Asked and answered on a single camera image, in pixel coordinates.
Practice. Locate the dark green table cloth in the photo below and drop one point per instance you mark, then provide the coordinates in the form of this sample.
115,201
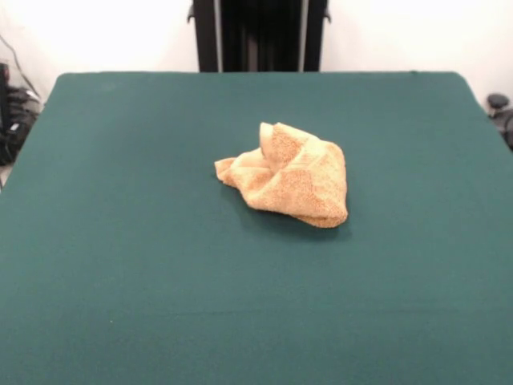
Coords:
160,301

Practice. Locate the orange terry towel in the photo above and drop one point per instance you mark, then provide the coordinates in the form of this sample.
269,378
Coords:
288,188

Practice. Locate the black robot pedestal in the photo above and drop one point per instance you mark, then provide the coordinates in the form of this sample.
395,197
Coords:
260,40

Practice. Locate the dark stand base with wheel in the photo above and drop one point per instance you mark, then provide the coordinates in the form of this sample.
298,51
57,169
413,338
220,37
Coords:
18,128
499,102

